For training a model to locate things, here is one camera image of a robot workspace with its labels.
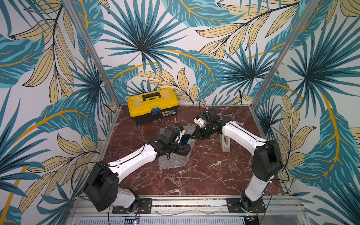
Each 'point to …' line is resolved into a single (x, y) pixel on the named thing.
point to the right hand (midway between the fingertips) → (191, 137)
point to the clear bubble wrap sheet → (175, 160)
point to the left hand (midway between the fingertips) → (183, 149)
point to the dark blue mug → (185, 138)
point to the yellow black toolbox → (164, 102)
